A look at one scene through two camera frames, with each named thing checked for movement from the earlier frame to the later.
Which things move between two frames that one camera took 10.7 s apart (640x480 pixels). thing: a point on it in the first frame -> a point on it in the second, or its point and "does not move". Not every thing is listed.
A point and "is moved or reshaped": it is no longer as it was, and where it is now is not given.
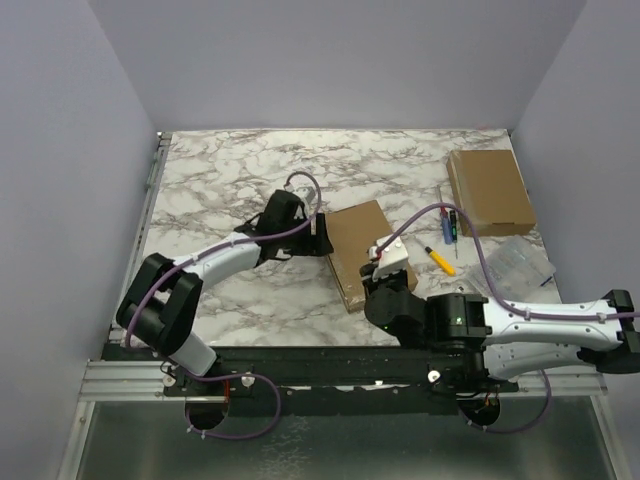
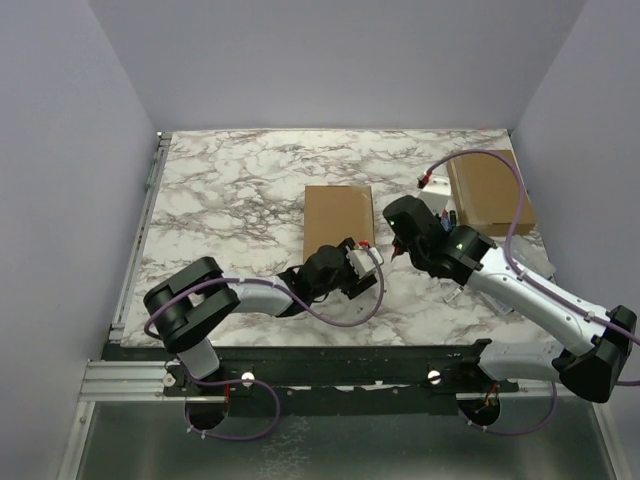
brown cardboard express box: (364, 240) is moved or reshaped
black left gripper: (314, 245) -> (356, 284)
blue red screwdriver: (446, 224) does not move
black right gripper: (370, 273) -> (403, 241)
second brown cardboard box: (489, 185) does not move
